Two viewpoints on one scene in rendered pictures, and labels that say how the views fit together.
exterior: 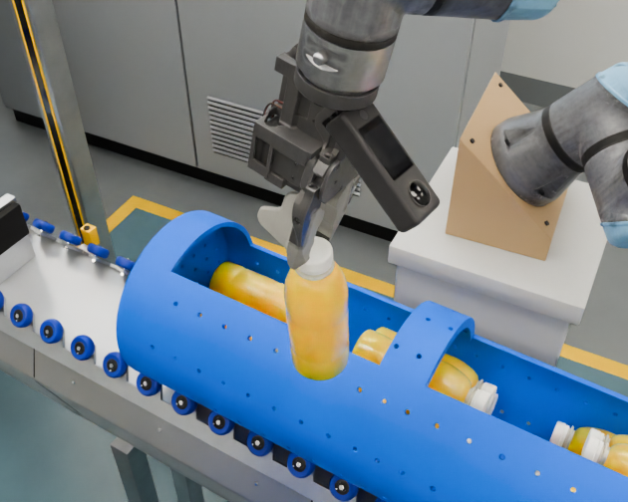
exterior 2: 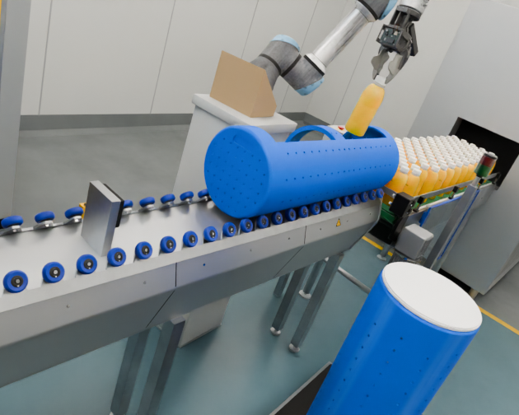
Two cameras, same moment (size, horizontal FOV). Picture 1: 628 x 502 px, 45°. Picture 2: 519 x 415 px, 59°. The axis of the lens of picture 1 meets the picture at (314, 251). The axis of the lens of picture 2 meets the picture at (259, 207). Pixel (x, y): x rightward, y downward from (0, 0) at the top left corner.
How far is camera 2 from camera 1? 171 cm
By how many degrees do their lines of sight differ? 71
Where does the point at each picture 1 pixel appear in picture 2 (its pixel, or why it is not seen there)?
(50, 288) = (132, 238)
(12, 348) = (158, 278)
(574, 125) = (282, 58)
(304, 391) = (331, 160)
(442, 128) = (9, 133)
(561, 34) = not seen: outside the picture
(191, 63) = not seen: outside the picture
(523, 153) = (271, 72)
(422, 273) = not seen: hidden behind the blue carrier
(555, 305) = (291, 126)
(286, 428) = (327, 180)
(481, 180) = (266, 86)
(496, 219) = (265, 103)
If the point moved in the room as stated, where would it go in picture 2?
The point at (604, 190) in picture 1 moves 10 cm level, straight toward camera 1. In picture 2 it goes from (304, 75) to (324, 84)
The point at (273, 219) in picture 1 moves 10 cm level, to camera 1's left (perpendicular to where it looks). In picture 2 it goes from (392, 64) to (395, 67)
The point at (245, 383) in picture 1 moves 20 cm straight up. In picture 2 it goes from (317, 170) to (340, 112)
